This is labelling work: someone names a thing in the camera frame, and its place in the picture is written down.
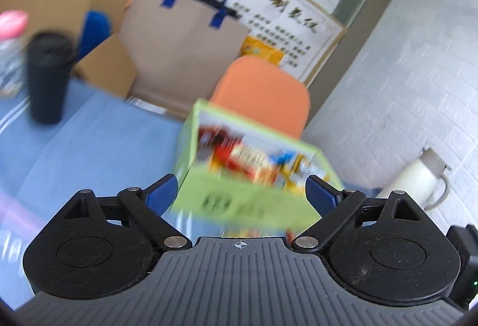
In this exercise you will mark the white thermos jug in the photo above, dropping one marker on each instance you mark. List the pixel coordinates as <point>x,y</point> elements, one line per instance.
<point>414,176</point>

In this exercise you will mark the wall poster with black lettering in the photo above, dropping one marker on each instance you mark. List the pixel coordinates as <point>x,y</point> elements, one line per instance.
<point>283,23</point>

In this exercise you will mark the blue striped tablecloth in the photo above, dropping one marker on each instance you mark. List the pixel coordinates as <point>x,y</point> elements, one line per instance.
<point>93,146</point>

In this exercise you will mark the brown cardboard box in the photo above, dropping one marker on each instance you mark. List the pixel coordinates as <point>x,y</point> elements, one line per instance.
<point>108,64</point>

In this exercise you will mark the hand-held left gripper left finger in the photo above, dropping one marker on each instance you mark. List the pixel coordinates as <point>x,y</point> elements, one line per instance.
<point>160,193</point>

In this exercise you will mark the black tumbler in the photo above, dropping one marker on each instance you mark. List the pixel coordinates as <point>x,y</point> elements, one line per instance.
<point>48,79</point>

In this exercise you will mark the orange chair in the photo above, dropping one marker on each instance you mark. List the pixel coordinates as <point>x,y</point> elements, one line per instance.
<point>261,90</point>

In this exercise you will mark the pile of assorted snack packets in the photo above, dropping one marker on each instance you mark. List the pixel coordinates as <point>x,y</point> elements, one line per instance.
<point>246,158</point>

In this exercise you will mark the blue chair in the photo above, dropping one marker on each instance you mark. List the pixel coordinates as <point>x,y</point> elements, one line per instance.
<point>95,31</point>

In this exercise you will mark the light green cardboard box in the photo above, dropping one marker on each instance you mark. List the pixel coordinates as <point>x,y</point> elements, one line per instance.
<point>242,202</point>

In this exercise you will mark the pink-lidded clear bottle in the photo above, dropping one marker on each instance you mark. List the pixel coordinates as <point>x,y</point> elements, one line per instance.
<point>11,49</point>

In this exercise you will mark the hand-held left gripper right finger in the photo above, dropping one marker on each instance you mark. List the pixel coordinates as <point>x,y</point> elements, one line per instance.
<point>321,195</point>

